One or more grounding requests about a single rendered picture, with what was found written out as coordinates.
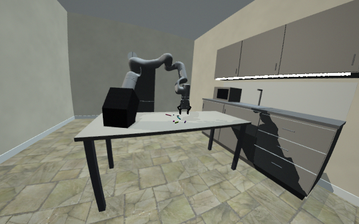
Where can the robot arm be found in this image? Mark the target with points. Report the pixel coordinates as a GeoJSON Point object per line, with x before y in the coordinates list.
{"type": "Point", "coordinates": [166, 59]}

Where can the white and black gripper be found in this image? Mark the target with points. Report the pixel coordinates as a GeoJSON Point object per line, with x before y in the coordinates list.
{"type": "Point", "coordinates": [184, 104]}

